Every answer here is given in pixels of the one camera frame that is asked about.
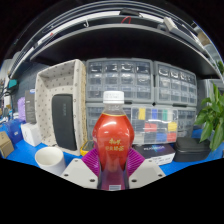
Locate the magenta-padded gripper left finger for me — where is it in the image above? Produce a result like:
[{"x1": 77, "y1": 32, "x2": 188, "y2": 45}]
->
[{"x1": 60, "y1": 148, "x2": 102, "y2": 190}]

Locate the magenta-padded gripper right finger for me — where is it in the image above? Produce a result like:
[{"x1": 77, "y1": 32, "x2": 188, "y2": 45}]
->
[{"x1": 125, "y1": 148, "x2": 167, "y2": 190}]

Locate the red drink bottle white cap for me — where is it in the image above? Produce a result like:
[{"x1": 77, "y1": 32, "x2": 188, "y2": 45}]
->
[{"x1": 91, "y1": 90, "x2": 135, "y2": 192}]

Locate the black flat box white label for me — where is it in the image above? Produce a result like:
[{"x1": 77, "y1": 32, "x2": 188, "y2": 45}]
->
[{"x1": 133, "y1": 143, "x2": 177, "y2": 167}]

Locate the yellow multimeter with red leads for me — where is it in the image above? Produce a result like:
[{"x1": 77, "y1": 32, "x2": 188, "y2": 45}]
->
[{"x1": 80, "y1": 139, "x2": 96, "y2": 157}]

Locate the white cup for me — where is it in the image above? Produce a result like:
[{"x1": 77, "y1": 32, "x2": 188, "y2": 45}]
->
[{"x1": 34, "y1": 146, "x2": 67, "y2": 177}]

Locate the clear box with colourful parts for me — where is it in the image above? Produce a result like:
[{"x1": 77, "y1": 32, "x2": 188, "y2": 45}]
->
[{"x1": 130, "y1": 105, "x2": 180, "y2": 146}]

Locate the black zip case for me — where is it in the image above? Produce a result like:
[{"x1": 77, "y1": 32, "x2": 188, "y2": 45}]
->
[{"x1": 173, "y1": 136, "x2": 212, "y2": 163}]

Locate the grey small-parts drawer cabinet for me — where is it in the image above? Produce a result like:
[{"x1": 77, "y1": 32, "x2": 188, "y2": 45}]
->
[
  {"x1": 85, "y1": 58, "x2": 155, "y2": 104},
  {"x1": 85, "y1": 102, "x2": 134, "y2": 141},
  {"x1": 153, "y1": 60, "x2": 198, "y2": 107},
  {"x1": 176, "y1": 106, "x2": 198, "y2": 138}
]

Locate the black rounded case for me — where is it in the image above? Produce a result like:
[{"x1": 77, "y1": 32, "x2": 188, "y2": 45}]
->
[{"x1": 51, "y1": 93, "x2": 78, "y2": 152}]

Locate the blue box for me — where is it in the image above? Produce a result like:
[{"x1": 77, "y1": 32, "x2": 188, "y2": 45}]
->
[{"x1": 3, "y1": 118, "x2": 26, "y2": 145}]

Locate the brown cardboard box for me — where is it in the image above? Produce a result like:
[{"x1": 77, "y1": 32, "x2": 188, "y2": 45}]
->
[{"x1": 0, "y1": 130, "x2": 15, "y2": 159}]

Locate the beige dotted storage basket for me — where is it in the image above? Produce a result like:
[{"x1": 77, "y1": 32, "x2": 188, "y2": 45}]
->
[{"x1": 34, "y1": 58, "x2": 88, "y2": 157}]

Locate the dark grey box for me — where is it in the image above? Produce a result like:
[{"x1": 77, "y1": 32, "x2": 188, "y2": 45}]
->
[{"x1": 24, "y1": 88, "x2": 38, "y2": 125}]

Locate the green potted plant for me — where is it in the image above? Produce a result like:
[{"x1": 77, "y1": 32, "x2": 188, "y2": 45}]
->
[{"x1": 194, "y1": 82, "x2": 224, "y2": 152}]

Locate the purple plastic bag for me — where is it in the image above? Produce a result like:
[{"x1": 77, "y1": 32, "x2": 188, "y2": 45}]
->
[{"x1": 17, "y1": 96, "x2": 28, "y2": 123}]

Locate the teal desk lamp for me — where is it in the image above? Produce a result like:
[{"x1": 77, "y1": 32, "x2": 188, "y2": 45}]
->
[{"x1": 7, "y1": 78, "x2": 18, "y2": 90}]

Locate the dark wall shelf unit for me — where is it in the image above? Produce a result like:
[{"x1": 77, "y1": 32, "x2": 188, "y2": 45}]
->
[{"x1": 8, "y1": 6, "x2": 223, "y2": 81}]

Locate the white wire shelf rack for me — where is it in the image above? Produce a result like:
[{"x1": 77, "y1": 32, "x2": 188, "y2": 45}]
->
[{"x1": 194, "y1": 24, "x2": 224, "y2": 78}]

